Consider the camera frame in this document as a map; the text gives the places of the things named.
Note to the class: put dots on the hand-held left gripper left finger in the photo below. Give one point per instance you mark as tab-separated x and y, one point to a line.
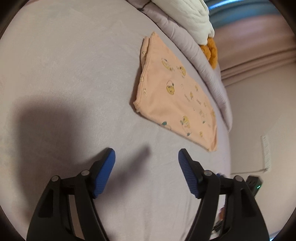
104	173

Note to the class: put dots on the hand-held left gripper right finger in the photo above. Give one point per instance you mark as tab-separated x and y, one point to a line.
188	173

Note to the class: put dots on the orange printed long-sleeve shirt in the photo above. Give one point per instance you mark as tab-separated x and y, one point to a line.
173	104

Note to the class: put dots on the lilac quilt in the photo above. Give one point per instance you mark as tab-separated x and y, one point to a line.
215	88

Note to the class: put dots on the bed with lilac sheet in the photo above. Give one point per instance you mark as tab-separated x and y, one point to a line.
69	69

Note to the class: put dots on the pink thick curtain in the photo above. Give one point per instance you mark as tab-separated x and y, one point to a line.
254	67

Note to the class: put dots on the pink sheer curtain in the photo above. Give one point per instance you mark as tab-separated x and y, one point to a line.
245	34

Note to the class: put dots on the teal curtain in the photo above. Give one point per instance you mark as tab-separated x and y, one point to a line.
231	16

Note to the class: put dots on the white wall outlet strip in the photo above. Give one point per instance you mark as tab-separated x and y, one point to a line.
266	153

